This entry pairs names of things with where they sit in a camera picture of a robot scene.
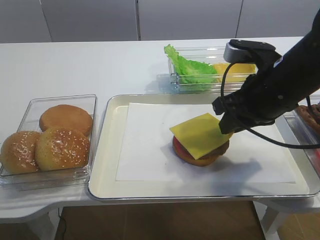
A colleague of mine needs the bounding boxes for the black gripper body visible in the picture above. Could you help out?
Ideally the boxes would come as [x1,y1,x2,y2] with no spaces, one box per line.
[212,72,310,125]

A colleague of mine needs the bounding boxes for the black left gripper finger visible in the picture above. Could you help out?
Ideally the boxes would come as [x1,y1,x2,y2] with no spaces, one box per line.
[219,112,253,134]

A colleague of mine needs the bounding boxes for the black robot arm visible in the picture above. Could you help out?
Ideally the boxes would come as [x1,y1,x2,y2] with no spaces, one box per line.
[212,14,320,134]

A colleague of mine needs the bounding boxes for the green lettuce leaf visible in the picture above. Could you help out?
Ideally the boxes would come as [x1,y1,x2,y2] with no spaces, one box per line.
[164,44,218,84]

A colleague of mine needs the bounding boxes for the brown meat patty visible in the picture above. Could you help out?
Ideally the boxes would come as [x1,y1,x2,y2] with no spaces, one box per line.
[199,140,230,161]

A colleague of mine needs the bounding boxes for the yellow cheese slice stack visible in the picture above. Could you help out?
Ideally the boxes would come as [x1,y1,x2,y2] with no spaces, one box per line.
[213,63,256,83]

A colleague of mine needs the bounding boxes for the bottom burger bun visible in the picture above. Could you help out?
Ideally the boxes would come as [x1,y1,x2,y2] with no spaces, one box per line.
[183,157,219,167]

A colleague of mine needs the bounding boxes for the clear plastic patty container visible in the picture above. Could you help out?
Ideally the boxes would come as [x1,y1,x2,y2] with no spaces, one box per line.
[282,94,320,182]

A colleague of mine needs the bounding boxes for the brown patties in container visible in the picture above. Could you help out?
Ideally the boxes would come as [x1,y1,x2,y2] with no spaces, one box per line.
[295,103,320,136]

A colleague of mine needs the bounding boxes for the red tomato slice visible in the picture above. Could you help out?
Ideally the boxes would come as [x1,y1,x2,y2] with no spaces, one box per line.
[172,136,195,161]

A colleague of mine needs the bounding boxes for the clear plastic topping container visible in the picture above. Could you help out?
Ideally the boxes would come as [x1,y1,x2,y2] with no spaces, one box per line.
[156,45,264,95]

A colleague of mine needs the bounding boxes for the white paper sheet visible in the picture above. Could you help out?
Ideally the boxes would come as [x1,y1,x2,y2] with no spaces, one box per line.
[116,103,296,183]

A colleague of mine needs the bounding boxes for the white metal serving tray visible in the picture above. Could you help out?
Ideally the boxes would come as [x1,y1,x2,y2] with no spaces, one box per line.
[88,93,320,202]

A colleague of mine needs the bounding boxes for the plain bun bottom half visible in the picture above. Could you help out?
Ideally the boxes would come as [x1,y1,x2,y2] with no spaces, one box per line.
[39,104,93,137]

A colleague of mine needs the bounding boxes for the right sesame bun top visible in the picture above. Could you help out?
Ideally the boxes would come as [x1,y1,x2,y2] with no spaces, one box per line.
[35,127,90,171]

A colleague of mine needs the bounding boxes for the sesame bun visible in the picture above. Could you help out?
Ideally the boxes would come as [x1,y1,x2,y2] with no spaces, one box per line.
[0,131,41,175]
[35,127,90,171]

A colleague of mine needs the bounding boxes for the clear plastic bun container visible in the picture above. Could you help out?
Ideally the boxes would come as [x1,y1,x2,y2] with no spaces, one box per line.
[0,94,98,191]

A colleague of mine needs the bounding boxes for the left sesame bun top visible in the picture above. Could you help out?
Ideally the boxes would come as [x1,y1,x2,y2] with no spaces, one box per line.
[0,131,41,175]

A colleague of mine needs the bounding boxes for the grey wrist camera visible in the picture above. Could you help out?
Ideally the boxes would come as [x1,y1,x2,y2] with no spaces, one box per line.
[223,39,276,63]

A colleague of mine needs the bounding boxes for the black camera cable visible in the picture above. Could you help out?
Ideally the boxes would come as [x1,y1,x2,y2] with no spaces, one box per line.
[219,62,320,149]

